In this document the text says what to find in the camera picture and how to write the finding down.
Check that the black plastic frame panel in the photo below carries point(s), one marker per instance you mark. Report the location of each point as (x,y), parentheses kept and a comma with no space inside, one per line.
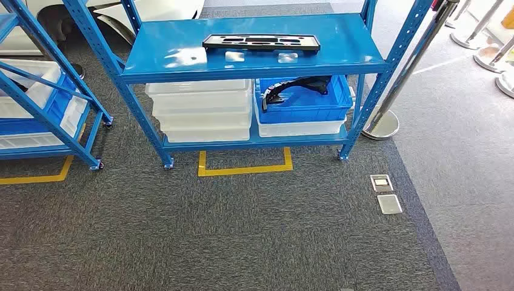
(261,48)

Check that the black curved plastic part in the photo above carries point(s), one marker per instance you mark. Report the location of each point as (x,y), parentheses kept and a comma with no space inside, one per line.
(297,83)

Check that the blue metal shelf rack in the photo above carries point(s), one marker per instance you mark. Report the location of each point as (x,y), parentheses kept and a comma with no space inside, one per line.
(32,153)
(180,60)

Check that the blue plastic bin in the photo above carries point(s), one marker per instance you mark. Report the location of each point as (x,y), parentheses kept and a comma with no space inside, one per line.
(56,105)
(305,108)

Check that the closed metal floor plate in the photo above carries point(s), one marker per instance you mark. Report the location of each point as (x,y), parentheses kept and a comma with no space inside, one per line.
(389,204)

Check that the white car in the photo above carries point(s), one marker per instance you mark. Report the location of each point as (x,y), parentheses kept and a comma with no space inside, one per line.
(160,10)

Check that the cardboard box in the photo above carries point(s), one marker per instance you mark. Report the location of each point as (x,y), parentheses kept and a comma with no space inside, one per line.
(508,19)

